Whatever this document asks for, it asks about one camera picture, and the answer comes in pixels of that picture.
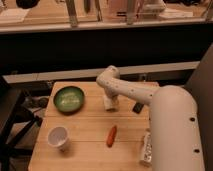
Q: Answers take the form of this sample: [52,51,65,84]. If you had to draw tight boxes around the white sponge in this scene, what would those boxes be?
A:
[103,96,119,111]

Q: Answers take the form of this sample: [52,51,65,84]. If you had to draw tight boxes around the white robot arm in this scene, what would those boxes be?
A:
[96,66,205,171]

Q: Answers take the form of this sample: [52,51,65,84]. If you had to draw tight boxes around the green ceramic bowl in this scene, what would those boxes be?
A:
[53,86,85,113]

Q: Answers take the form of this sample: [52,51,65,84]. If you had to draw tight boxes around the white ceramic cup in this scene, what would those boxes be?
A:
[47,126,69,151]

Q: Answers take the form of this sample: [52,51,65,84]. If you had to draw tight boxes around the black rectangular block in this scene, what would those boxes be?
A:
[132,103,144,114]

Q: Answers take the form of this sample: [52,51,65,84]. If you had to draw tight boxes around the wooden cutting board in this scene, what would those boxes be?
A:
[28,82,151,171]

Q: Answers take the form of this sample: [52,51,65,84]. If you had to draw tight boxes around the clear plastic bottle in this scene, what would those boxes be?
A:
[140,131,152,167]

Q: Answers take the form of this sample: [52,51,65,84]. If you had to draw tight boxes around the black stool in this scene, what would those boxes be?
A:
[0,75,42,171]

